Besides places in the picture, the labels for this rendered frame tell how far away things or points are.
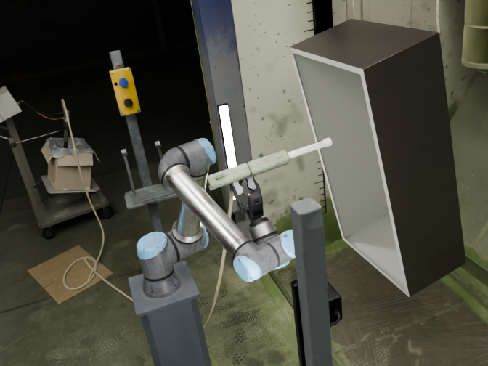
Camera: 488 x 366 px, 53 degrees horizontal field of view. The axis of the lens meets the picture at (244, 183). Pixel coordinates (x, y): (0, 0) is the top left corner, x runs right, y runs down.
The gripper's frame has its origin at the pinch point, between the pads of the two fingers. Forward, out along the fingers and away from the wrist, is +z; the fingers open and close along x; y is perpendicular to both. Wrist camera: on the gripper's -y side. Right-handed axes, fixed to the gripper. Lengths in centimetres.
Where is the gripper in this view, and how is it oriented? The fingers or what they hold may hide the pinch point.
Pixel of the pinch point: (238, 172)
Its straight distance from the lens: 176.1
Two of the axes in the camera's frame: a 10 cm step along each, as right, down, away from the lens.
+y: -1.5, 2.5, 9.6
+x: 9.1, -3.5, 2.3
